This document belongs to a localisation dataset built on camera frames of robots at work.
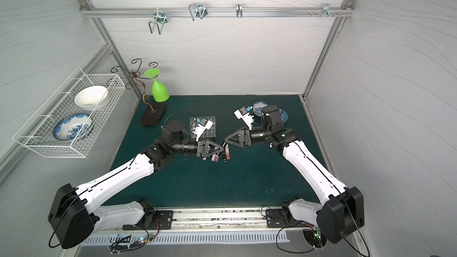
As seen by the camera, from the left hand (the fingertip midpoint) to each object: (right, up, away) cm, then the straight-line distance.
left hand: (221, 150), depth 66 cm
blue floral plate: (-55, +9, -1) cm, 56 cm away
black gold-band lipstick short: (+1, +2, +1) cm, 3 cm away
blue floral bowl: (+20, +18, +45) cm, 52 cm away
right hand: (+2, +4, +2) cm, 5 cm away
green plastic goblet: (-34, +24, +26) cm, 50 cm away
